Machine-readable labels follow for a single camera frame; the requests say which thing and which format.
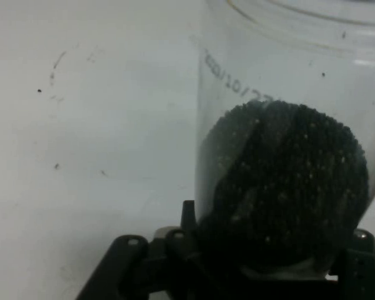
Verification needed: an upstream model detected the black seed fill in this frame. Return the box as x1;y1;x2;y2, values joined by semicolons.
196;99;371;273

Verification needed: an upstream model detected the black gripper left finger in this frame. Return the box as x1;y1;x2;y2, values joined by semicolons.
76;199;207;300

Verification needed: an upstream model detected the clear plastic jar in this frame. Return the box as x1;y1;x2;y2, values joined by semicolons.
187;0;375;279

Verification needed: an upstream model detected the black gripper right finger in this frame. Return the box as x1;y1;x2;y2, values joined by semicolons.
331;229;375;300

